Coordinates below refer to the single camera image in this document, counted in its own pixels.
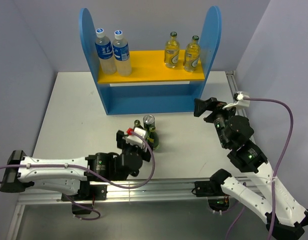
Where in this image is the rear black drink can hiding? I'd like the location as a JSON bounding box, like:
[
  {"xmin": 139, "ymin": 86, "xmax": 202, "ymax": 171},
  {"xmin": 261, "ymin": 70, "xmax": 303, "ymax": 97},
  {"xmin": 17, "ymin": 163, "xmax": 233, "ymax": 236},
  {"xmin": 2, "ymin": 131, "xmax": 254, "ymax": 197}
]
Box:
[{"xmin": 143, "ymin": 114, "xmax": 155, "ymax": 132}]

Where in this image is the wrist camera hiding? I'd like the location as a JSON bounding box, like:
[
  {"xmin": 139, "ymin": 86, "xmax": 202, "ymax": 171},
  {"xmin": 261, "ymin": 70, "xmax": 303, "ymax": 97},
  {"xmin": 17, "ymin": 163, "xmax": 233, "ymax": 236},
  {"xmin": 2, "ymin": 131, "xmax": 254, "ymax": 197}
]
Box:
[
  {"xmin": 222, "ymin": 91, "xmax": 250, "ymax": 110},
  {"xmin": 125, "ymin": 127, "xmax": 147, "ymax": 149}
]

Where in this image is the blue and yellow shelf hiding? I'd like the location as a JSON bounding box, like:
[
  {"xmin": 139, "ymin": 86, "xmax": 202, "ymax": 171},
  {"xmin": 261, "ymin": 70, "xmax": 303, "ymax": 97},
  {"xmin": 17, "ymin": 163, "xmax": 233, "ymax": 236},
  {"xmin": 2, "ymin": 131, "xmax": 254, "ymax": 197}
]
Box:
[{"xmin": 79, "ymin": 5, "xmax": 222, "ymax": 115}]

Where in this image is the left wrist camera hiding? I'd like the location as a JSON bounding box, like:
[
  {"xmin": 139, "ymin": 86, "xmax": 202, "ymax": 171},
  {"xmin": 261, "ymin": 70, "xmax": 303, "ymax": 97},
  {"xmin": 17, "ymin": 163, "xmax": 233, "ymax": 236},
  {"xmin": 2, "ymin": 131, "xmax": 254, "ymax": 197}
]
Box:
[{"xmin": 125, "ymin": 127, "xmax": 147, "ymax": 149}]

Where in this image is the green glass bottle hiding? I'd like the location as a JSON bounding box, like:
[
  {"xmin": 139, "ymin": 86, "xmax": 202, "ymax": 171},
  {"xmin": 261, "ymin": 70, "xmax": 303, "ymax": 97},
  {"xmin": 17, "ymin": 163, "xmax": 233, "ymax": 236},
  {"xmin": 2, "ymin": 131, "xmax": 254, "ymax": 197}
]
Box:
[
  {"xmin": 134, "ymin": 119, "xmax": 143, "ymax": 129},
  {"xmin": 147, "ymin": 126, "xmax": 159, "ymax": 150}
]

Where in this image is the aluminium front rail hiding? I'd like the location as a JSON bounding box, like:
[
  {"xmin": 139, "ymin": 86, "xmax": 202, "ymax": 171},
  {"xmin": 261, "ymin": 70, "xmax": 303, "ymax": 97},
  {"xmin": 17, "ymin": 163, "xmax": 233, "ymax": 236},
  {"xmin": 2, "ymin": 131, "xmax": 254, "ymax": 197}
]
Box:
[{"xmin": 17, "ymin": 176, "xmax": 281, "ymax": 206}]

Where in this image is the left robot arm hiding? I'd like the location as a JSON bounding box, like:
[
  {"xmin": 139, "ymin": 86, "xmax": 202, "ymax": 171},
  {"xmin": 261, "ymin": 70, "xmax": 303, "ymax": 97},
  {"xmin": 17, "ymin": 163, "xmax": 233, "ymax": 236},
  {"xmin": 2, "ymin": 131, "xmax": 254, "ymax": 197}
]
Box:
[{"xmin": 0, "ymin": 127, "xmax": 154, "ymax": 200}]

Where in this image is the blue-label water bottle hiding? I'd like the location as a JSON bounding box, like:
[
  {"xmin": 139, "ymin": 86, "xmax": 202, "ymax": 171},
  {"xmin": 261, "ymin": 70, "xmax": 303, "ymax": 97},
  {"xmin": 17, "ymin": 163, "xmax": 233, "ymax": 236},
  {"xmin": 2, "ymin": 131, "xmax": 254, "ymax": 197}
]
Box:
[
  {"xmin": 95, "ymin": 28, "xmax": 117, "ymax": 75},
  {"xmin": 112, "ymin": 30, "xmax": 132, "ymax": 76}
]

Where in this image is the left blue-label water bottle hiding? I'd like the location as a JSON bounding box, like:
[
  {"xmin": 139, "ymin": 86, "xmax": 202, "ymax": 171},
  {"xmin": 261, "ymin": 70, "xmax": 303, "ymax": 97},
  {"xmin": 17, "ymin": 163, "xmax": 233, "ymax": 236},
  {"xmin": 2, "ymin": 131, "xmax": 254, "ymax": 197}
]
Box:
[{"xmin": 95, "ymin": 28, "xmax": 117, "ymax": 75}]

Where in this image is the left green glass bottle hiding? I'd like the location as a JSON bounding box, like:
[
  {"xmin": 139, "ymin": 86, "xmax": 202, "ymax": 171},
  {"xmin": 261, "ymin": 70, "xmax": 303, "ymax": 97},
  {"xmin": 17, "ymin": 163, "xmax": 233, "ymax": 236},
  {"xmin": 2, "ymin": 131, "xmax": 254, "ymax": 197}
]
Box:
[{"xmin": 134, "ymin": 119, "xmax": 143, "ymax": 129}]

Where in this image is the right blue-label water bottle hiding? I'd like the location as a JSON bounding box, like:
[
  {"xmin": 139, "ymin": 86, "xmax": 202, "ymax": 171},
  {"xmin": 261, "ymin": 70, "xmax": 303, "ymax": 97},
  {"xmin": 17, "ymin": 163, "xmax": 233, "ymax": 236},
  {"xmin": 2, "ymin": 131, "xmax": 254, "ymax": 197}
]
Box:
[{"xmin": 112, "ymin": 30, "xmax": 132, "ymax": 76}]

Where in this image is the clear soda bottle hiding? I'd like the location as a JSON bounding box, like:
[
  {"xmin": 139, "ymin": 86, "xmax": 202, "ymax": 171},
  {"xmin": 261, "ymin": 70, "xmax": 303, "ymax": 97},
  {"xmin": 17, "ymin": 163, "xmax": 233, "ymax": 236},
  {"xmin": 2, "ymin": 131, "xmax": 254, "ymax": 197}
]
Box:
[
  {"xmin": 164, "ymin": 31, "xmax": 180, "ymax": 68},
  {"xmin": 183, "ymin": 35, "xmax": 201, "ymax": 72}
]

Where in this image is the right green glass bottle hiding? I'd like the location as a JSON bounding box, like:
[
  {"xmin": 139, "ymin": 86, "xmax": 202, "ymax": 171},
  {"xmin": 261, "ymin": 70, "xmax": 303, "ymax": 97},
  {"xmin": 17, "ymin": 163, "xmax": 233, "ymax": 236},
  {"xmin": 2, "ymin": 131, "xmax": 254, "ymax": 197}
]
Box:
[{"xmin": 147, "ymin": 126, "xmax": 159, "ymax": 150}]

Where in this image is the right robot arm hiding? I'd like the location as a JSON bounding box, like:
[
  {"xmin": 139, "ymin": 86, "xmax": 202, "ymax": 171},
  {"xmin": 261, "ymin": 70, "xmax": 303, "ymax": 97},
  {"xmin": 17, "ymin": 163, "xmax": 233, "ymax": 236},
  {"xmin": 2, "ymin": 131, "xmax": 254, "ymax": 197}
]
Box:
[{"xmin": 192, "ymin": 93, "xmax": 308, "ymax": 240}]

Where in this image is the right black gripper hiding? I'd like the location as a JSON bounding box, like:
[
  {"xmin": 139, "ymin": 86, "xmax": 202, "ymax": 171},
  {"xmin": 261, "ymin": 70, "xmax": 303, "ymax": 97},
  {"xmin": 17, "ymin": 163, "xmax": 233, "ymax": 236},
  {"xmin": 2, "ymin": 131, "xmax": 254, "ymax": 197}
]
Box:
[{"xmin": 193, "ymin": 96, "xmax": 240, "ymax": 147}]

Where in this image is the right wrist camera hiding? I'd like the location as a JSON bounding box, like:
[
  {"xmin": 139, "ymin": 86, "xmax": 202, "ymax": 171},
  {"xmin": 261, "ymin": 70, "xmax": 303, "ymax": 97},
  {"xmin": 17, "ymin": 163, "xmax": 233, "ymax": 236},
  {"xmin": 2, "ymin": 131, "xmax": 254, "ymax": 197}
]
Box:
[{"xmin": 222, "ymin": 91, "xmax": 250, "ymax": 110}]

